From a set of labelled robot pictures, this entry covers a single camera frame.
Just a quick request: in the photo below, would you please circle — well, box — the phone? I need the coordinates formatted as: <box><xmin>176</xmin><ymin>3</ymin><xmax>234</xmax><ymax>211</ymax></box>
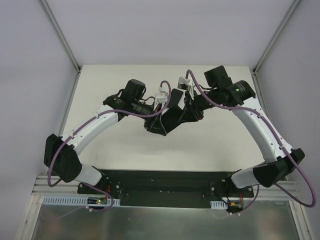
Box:
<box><xmin>160</xmin><ymin>88</ymin><xmax>184</xmax><ymax>136</ymax></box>

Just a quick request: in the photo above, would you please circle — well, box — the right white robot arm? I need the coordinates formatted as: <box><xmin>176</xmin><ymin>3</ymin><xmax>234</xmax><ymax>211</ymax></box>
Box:
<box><xmin>178</xmin><ymin>65</ymin><xmax>305</xmax><ymax>189</ymax></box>

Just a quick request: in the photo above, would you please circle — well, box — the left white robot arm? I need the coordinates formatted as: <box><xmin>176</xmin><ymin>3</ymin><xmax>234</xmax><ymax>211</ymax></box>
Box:
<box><xmin>43</xmin><ymin>79</ymin><xmax>172</xmax><ymax>188</ymax></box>

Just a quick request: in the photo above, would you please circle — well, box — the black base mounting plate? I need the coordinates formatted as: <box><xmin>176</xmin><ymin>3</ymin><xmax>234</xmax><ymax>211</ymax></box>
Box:
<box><xmin>77</xmin><ymin>169</ymin><xmax>254</xmax><ymax>209</ymax></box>

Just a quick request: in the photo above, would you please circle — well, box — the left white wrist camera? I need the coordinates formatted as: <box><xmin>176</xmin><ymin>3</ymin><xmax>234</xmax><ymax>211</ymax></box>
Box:
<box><xmin>154</xmin><ymin>86</ymin><xmax>172</xmax><ymax>109</ymax></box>

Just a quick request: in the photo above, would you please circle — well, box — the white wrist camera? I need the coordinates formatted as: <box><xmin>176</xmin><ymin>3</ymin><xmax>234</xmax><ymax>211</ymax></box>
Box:
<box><xmin>177</xmin><ymin>76</ymin><xmax>194</xmax><ymax>99</ymax></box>
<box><xmin>154</xmin><ymin>86</ymin><xmax>172</xmax><ymax>109</ymax></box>

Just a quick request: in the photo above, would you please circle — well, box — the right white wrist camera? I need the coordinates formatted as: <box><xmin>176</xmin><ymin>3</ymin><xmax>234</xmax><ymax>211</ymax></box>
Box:
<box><xmin>177</xmin><ymin>76</ymin><xmax>194</xmax><ymax>99</ymax></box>

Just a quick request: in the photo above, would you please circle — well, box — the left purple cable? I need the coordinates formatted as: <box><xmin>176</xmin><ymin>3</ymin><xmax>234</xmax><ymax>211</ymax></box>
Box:
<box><xmin>46</xmin><ymin>80</ymin><xmax>173</xmax><ymax>188</ymax></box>

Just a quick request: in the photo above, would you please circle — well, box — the purple cable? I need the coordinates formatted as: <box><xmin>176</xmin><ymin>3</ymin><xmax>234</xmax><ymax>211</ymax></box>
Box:
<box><xmin>46</xmin><ymin>80</ymin><xmax>173</xmax><ymax>188</ymax></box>
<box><xmin>184</xmin><ymin>69</ymin><xmax>316</xmax><ymax>217</ymax></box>

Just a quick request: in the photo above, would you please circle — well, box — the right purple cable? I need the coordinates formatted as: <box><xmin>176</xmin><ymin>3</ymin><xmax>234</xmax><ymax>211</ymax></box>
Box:
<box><xmin>184</xmin><ymin>69</ymin><xmax>316</xmax><ymax>217</ymax></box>

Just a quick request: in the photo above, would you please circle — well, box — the right white cable duct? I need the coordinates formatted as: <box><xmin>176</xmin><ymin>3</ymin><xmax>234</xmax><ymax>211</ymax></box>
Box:
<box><xmin>210</xmin><ymin>201</ymin><xmax>228</xmax><ymax>210</ymax></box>

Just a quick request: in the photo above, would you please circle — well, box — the aluminium frame rail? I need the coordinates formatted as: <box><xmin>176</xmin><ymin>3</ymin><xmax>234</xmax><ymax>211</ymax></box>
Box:
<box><xmin>31</xmin><ymin>175</ymin><xmax>81</xmax><ymax>196</ymax></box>

